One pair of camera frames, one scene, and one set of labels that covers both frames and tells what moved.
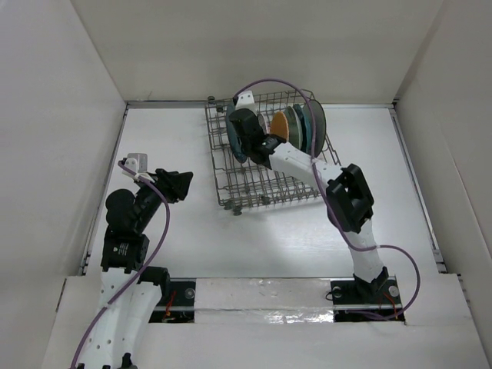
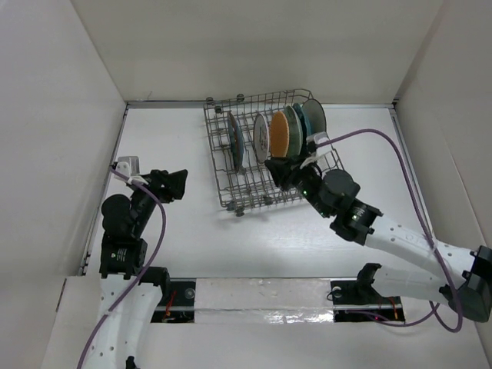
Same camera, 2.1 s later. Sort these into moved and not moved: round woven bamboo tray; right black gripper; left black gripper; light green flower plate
Moved: right black gripper
Not moved: left black gripper; light green flower plate; round woven bamboo tray
